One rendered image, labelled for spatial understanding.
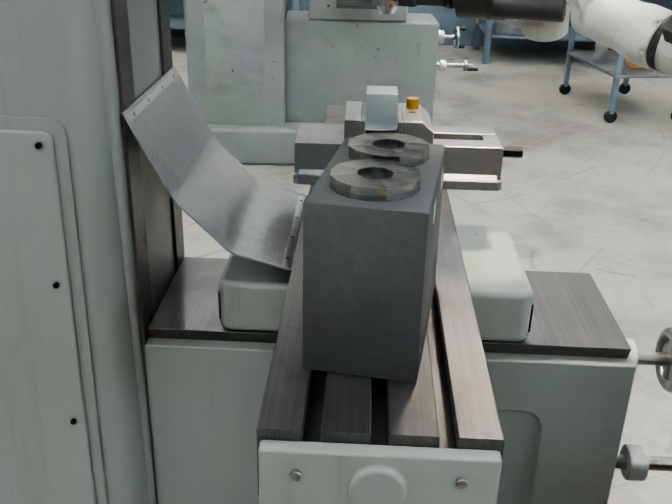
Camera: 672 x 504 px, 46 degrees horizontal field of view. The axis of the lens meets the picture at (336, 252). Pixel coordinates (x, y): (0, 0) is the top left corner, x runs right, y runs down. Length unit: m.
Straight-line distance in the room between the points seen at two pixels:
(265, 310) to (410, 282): 0.54
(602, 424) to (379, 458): 0.72
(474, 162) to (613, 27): 0.38
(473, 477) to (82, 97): 0.72
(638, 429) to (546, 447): 1.04
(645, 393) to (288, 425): 1.94
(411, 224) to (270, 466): 0.26
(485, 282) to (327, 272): 0.55
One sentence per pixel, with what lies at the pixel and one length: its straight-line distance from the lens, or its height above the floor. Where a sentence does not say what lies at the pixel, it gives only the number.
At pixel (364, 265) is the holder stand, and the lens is 0.77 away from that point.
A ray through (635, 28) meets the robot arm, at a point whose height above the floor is 1.22.
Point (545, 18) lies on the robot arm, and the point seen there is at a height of 1.21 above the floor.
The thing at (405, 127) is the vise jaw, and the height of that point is 1.01.
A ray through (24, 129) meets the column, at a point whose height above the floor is 1.05.
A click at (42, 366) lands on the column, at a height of 0.68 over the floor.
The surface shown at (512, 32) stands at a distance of 7.16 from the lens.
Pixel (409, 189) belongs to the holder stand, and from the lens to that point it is 0.77.
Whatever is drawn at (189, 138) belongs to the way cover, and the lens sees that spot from 1.37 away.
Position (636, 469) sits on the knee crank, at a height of 0.50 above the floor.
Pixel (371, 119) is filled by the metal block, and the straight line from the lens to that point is 1.35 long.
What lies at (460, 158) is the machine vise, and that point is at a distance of 1.35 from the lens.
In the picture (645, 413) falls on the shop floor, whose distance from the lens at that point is 2.52.
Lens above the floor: 1.37
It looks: 25 degrees down
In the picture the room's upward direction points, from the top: 1 degrees clockwise
